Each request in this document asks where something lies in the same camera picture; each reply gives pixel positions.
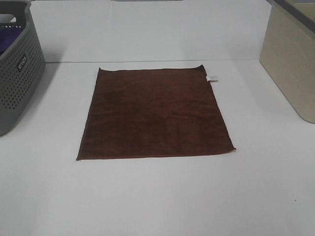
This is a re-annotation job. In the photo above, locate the purple cloth in basket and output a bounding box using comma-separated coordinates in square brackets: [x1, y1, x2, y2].
[0, 28, 23, 55]

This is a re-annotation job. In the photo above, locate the grey perforated laundry basket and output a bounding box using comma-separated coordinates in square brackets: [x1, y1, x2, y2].
[0, 0, 46, 135]

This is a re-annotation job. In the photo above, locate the brown towel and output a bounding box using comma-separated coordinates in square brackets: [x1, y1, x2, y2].
[77, 65, 235, 160]

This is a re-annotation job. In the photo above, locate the beige storage bin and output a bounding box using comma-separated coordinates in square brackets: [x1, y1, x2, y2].
[259, 0, 315, 123]

